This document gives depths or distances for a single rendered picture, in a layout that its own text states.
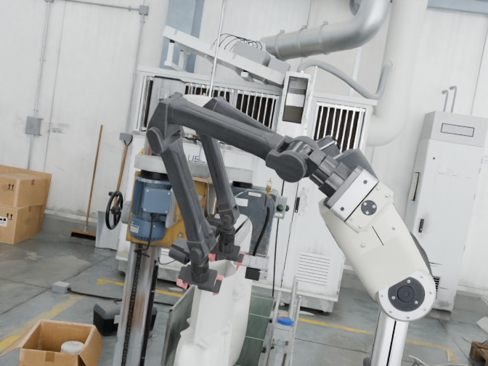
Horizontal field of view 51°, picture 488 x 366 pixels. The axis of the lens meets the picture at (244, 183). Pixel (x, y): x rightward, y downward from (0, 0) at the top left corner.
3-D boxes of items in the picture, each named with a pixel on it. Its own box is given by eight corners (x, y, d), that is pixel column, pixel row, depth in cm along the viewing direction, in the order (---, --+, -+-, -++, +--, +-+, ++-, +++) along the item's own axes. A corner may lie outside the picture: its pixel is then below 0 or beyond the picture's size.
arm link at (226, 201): (202, 114, 182) (213, 110, 192) (189, 118, 184) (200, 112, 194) (234, 226, 191) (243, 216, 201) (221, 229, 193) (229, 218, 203)
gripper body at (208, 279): (187, 266, 169) (186, 254, 163) (217, 273, 168) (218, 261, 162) (181, 284, 164) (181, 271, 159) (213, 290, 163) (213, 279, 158)
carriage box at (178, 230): (197, 255, 221) (208, 183, 218) (122, 240, 225) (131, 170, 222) (208, 244, 245) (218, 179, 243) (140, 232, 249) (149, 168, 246)
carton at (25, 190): (15, 207, 571) (18, 179, 569) (-14, 201, 581) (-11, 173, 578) (44, 204, 620) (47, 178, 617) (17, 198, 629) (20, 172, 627)
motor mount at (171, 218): (171, 229, 202) (177, 188, 200) (155, 226, 202) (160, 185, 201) (188, 219, 230) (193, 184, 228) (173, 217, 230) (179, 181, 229)
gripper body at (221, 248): (216, 245, 208) (216, 231, 204) (240, 249, 206) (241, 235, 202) (211, 255, 202) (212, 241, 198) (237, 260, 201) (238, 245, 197)
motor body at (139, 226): (158, 245, 202) (167, 182, 200) (121, 237, 204) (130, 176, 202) (168, 238, 217) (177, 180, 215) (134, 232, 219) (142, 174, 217)
